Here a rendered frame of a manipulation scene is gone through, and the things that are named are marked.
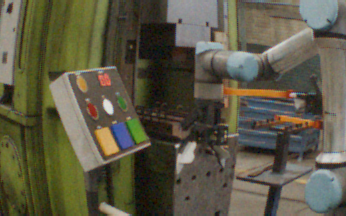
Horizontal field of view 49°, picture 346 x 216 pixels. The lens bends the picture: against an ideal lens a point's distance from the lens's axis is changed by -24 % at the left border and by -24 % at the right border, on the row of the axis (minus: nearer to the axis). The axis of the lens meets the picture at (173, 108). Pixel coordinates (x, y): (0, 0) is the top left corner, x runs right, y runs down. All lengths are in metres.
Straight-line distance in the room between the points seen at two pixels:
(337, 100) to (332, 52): 0.11
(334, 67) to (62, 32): 1.42
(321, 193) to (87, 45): 1.14
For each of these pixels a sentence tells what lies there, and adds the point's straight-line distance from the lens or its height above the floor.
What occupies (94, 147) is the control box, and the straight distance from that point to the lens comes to 1.26.
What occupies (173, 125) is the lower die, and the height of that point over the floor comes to 0.97.
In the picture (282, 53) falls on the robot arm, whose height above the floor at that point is 1.28.
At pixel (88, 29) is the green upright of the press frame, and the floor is 1.34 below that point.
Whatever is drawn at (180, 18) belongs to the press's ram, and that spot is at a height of 1.39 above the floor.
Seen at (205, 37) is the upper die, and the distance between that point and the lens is 1.93.
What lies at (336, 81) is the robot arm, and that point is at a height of 1.24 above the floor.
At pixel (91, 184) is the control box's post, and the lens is 1.50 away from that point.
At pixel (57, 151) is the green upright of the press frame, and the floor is 0.79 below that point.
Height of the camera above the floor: 1.27
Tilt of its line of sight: 7 degrees down
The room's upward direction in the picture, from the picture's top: 2 degrees clockwise
